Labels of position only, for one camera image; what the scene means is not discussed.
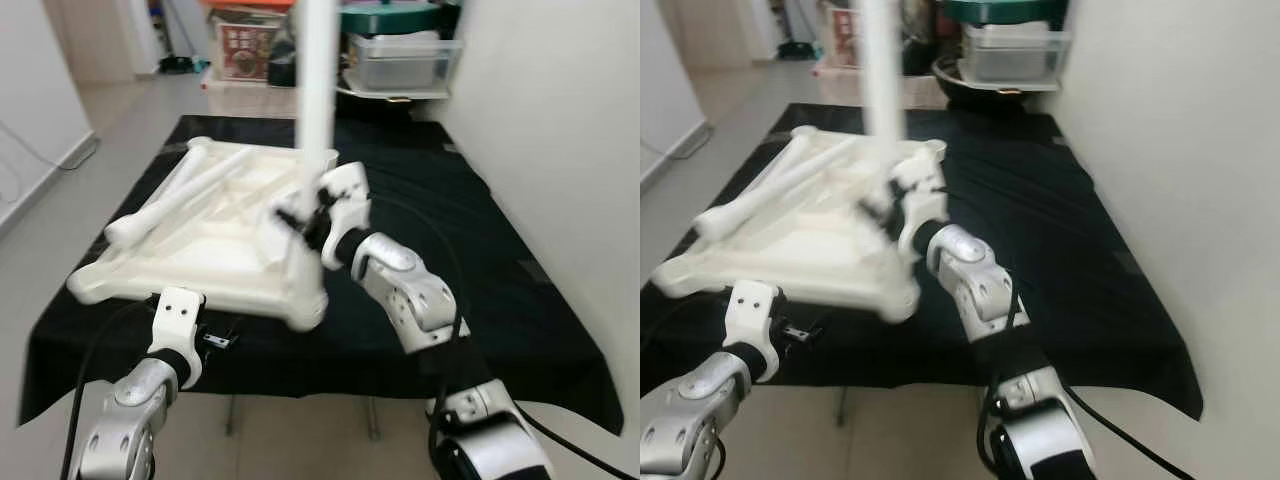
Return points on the red printed carton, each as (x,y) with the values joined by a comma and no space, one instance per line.
(845,40)
(248,55)

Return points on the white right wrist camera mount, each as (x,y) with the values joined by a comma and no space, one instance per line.
(925,205)
(350,195)

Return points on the black wok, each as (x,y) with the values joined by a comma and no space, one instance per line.
(370,105)
(960,85)

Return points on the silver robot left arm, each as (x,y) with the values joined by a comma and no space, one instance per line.
(700,410)
(120,425)

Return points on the orange lidded storage bin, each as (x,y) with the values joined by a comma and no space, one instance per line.
(840,3)
(240,5)

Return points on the black tablecloth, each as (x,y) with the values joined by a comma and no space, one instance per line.
(1080,250)
(480,250)

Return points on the clear plastic storage box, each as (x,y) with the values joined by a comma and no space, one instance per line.
(400,65)
(1015,55)

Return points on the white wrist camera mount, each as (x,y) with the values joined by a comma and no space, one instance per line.
(350,195)
(178,315)
(925,205)
(755,305)

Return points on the white plastic children table top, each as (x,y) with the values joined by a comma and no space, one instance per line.
(210,250)
(800,250)

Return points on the green pot lid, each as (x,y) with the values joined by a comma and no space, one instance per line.
(390,18)
(1000,10)

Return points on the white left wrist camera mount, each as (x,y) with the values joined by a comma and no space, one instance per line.
(755,305)
(178,315)

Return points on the mop with green head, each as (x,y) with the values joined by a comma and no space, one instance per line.
(795,50)
(178,66)

